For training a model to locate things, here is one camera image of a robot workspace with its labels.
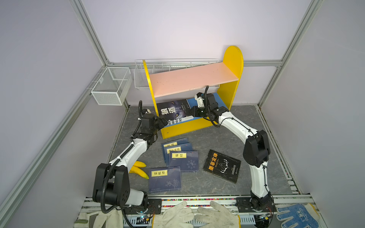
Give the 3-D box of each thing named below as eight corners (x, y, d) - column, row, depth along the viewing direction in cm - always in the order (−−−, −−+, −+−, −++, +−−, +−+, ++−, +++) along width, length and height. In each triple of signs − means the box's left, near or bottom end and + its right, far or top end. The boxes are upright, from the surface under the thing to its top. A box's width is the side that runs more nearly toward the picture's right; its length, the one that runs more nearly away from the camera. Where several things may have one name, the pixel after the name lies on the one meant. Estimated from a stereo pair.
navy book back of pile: (162, 151, 95) (162, 150, 94) (160, 145, 98) (160, 144, 97) (188, 142, 99) (188, 141, 98) (185, 137, 102) (185, 135, 101)
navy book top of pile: (168, 172, 87) (167, 169, 84) (170, 153, 95) (169, 150, 92) (199, 172, 87) (199, 169, 84) (198, 153, 95) (198, 150, 92)
